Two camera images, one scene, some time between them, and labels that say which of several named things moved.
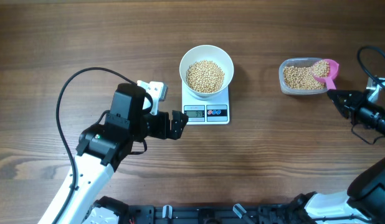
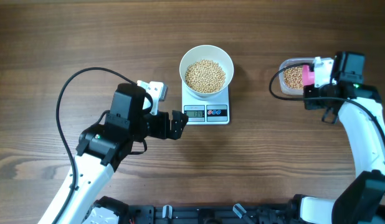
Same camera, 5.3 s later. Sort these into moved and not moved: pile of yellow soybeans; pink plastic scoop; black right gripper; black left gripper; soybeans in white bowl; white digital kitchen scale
Moved: pink plastic scoop; black right gripper
Not moved: soybeans in white bowl; black left gripper; pile of yellow soybeans; white digital kitchen scale
